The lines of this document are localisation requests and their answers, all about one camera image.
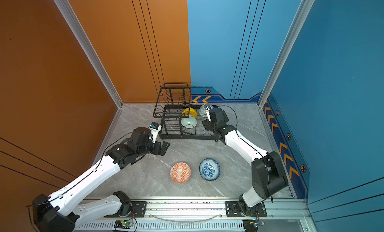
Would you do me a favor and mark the grey-green patterned bowl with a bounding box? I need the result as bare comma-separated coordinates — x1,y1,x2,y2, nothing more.
199,103,213,118

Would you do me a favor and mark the mint green bowl red rim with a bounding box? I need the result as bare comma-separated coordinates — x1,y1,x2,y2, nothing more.
181,116,197,129

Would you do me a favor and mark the yellow bowl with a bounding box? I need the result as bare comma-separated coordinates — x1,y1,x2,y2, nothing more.
183,107,198,119

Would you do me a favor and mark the blue white floral bowl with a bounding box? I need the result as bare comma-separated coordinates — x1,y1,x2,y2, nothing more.
199,158,221,181

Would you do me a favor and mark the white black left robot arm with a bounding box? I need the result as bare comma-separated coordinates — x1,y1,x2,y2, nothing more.
28,122,170,232

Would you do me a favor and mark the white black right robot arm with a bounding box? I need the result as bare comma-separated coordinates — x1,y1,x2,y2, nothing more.
201,104,289,217

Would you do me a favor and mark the green circuit board left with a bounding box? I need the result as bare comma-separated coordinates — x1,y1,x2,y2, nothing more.
114,220,135,231

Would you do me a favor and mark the green circuit board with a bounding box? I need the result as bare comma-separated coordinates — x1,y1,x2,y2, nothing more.
114,220,135,231
243,220,265,232

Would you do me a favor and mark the green circuit board right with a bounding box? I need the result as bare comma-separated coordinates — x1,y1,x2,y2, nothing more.
243,220,265,232

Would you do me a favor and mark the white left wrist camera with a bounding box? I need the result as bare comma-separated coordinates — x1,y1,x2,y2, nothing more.
149,122,162,143

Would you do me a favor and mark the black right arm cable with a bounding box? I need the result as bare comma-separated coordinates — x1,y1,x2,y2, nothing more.
220,105,274,203

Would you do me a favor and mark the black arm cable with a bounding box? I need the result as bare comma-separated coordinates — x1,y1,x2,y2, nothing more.
26,203,41,232
220,105,274,203

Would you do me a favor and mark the black wire dish rack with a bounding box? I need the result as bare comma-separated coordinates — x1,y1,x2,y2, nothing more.
153,83,215,140

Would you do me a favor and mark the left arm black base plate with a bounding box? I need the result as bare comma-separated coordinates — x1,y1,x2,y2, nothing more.
105,201,147,219

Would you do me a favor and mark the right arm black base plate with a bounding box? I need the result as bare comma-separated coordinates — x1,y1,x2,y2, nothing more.
225,201,267,218

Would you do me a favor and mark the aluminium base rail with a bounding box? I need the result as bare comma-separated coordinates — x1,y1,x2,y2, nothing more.
76,198,317,232

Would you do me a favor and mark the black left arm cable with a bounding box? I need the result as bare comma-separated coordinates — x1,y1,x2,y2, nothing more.
26,203,41,232

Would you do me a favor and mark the aluminium corner post right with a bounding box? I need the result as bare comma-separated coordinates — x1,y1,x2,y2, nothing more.
258,0,315,108

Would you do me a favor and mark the aluminium corner post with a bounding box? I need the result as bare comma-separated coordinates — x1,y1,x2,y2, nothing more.
258,0,315,108
53,0,124,109

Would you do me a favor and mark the aluminium corner post left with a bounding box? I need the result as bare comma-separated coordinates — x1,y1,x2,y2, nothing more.
53,0,124,109

